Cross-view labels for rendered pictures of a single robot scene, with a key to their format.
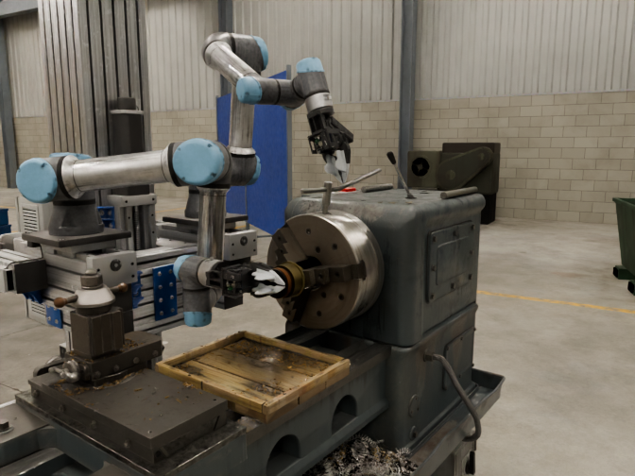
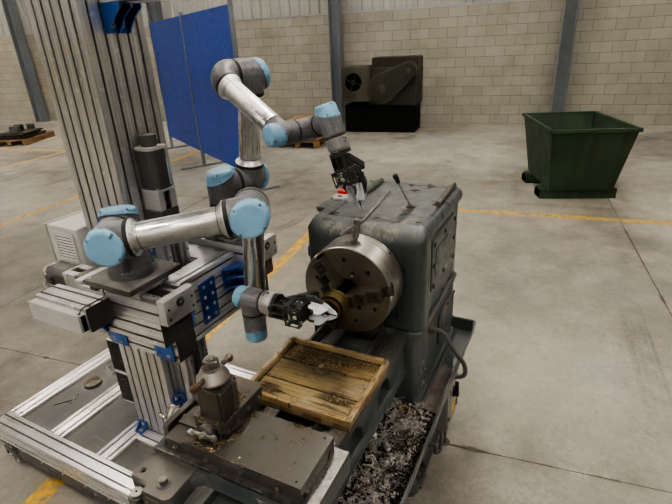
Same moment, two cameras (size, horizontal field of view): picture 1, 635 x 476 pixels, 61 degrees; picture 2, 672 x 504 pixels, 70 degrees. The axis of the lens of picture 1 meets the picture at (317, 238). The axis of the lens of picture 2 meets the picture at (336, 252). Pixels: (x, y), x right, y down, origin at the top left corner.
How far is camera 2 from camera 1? 0.51 m
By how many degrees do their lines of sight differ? 17
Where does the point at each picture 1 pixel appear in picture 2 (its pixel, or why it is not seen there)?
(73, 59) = (90, 104)
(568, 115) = (480, 25)
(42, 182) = (112, 251)
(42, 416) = (187, 465)
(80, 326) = (209, 399)
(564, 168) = (477, 76)
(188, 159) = (243, 219)
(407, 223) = (420, 244)
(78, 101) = (102, 143)
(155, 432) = (299, 481)
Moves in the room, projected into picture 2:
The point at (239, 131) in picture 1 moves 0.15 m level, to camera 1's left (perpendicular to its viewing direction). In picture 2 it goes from (249, 147) to (211, 150)
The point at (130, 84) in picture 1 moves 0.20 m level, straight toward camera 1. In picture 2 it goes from (145, 116) to (155, 123)
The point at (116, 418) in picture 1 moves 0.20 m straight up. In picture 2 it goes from (263, 472) to (253, 401)
